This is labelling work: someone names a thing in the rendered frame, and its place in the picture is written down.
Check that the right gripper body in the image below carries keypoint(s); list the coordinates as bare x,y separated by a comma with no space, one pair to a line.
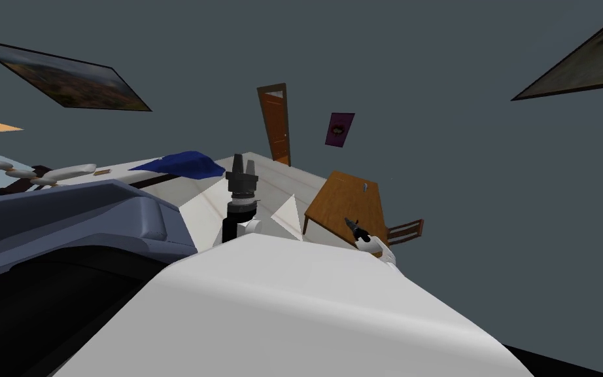
360,232

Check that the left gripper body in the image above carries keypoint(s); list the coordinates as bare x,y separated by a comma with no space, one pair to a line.
242,184

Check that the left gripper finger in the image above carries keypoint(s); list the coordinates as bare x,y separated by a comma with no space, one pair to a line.
250,168
238,165

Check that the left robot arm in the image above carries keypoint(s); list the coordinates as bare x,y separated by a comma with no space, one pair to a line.
239,209

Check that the brown wooden table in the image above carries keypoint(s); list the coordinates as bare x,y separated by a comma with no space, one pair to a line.
346,201

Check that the brown wooden chair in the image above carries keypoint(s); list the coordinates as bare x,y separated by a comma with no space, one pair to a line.
406,231

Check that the brown wooden door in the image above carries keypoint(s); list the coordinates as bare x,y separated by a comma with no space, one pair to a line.
276,123

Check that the blue cloth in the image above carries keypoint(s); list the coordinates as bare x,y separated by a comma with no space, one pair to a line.
181,165

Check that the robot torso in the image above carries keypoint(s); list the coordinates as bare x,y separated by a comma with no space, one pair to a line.
291,314

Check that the purple wall picture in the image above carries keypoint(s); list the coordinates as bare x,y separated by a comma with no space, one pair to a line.
339,130

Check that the dark landscape wall picture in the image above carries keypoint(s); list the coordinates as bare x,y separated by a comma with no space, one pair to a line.
66,81
589,65

